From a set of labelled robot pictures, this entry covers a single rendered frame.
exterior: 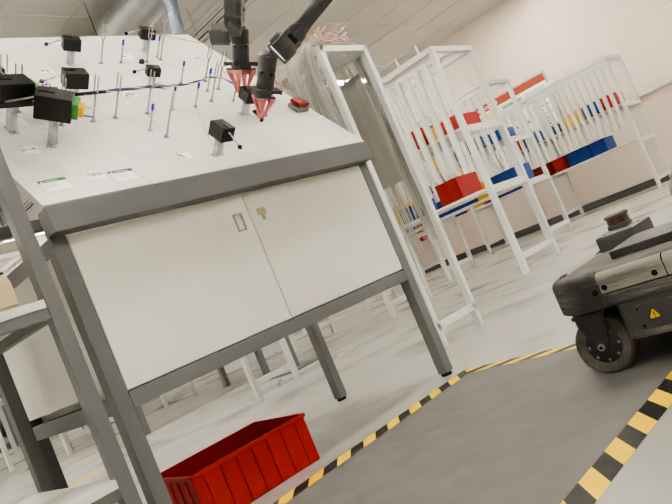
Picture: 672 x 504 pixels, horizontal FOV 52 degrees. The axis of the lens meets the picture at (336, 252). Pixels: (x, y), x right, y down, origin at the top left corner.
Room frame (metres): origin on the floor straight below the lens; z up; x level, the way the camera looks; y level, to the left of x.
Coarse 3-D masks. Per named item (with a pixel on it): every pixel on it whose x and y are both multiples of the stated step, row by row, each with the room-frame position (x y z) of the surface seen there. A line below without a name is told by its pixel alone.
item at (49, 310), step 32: (0, 160) 1.51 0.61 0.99; (0, 192) 1.50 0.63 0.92; (32, 256) 1.50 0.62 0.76; (0, 320) 1.42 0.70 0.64; (32, 320) 1.47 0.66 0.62; (64, 320) 1.51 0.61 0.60; (0, 352) 1.77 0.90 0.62; (64, 352) 1.50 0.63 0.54; (0, 384) 1.81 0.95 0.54; (96, 416) 1.50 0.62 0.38; (32, 448) 1.82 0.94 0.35; (128, 480) 1.51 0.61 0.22
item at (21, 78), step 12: (0, 84) 1.69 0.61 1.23; (12, 84) 1.70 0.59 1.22; (24, 84) 1.73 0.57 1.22; (0, 96) 1.70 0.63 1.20; (12, 96) 1.72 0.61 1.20; (24, 96) 1.74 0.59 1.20; (0, 108) 1.72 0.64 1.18; (12, 108) 1.76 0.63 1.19; (12, 120) 1.78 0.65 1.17; (12, 132) 1.79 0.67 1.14
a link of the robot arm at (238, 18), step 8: (224, 0) 2.10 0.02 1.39; (232, 0) 2.10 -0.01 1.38; (240, 0) 2.11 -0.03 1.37; (224, 8) 2.12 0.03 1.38; (232, 8) 2.12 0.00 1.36; (240, 8) 2.12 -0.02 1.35; (224, 16) 2.14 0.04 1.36; (232, 16) 2.14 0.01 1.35; (240, 16) 2.14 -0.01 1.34; (224, 24) 2.17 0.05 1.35; (240, 24) 2.17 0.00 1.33
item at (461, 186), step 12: (456, 120) 5.01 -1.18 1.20; (468, 120) 5.12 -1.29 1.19; (480, 120) 5.24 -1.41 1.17; (444, 132) 5.10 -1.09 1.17; (456, 180) 5.17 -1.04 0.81; (468, 180) 5.30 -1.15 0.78; (444, 192) 5.26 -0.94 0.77; (456, 192) 5.19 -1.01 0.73; (468, 192) 5.24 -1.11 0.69; (408, 204) 5.71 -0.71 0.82; (444, 204) 5.28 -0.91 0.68; (396, 216) 5.58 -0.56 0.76
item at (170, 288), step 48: (96, 240) 1.66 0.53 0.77; (144, 240) 1.75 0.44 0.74; (192, 240) 1.85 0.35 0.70; (240, 240) 1.96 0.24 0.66; (96, 288) 1.63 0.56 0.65; (144, 288) 1.72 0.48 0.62; (192, 288) 1.81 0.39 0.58; (240, 288) 1.91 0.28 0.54; (144, 336) 1.68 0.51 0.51; (192, 336) 1.77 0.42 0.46; (240, 336) 1.87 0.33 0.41
